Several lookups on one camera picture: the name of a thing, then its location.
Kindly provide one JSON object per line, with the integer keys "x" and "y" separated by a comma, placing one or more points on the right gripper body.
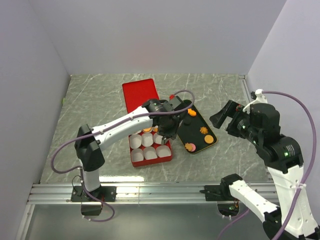
{"x": 239, "y": 126}

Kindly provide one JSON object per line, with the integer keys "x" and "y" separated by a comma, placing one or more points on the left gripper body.
{"x": 170, "y": 129}

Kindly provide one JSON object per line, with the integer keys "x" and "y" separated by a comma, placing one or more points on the black round cookie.
{"x": 187, "y": 121}

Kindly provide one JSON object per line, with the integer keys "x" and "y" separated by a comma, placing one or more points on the round waffle cookie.
{"x": 147, "y": 130}

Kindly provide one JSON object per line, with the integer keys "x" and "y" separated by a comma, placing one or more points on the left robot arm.
{"x": 91, "y": 142}

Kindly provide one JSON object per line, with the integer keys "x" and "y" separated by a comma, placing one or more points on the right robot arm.
{"x": 283, "y": 158}

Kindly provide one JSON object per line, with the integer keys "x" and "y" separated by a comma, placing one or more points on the paper cup centre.
{"x": 147, "y": 139}

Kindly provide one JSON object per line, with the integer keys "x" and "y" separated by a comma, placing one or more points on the paper cup front right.
{"x": 163, "y": 151}

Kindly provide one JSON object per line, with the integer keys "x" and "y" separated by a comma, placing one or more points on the fish shaped cookie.
{"x": 191, "y": 112}

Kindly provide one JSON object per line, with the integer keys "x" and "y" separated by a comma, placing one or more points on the black tray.
{"x": 191, "y": 133}

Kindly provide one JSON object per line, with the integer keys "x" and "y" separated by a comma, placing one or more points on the flower cookie front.
{"x": 188, "y": 147}

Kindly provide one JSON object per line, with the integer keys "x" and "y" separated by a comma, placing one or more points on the red tin box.
{"x": 152, "y": 161}

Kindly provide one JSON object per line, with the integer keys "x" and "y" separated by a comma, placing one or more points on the paper cup front middle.
{"x": 150, "y": 153}

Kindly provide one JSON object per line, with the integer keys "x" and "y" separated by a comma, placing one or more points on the swirl star cookie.
{"x": 204, "y": 130}

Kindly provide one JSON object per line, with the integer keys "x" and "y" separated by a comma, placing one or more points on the pink round cookie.
{"x": 193, "y": 147}

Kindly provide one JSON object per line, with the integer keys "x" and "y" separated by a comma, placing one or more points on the paper cup middle left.
{"x": 135, "y": 141}

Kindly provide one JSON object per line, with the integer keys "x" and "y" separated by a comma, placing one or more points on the round orange cookie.
{"x": 209, "y": 139}

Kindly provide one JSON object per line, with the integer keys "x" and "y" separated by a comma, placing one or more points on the paper cup front left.
{"x": 137, "y": 155}

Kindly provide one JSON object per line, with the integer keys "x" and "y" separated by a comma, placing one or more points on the red tin lid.
{"x": 138, "y": 92}

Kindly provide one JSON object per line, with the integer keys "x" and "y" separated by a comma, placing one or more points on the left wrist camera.
{"x": 175, "y": 103}

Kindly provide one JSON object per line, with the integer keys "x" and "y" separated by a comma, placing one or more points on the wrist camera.
{"x": 257, "y": 98}
{"x": 175, "y": 103}

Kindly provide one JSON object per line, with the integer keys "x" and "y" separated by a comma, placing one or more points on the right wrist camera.
{"x": 257, "y": 98}

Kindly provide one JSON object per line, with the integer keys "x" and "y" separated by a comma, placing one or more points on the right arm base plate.
{"x": 216, "y": 193}

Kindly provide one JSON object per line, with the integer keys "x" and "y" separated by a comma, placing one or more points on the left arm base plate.
{"x": 103, "y": 193}

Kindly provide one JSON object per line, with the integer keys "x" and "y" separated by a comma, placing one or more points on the aluminium rail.
{"x": 126, "y": 193}

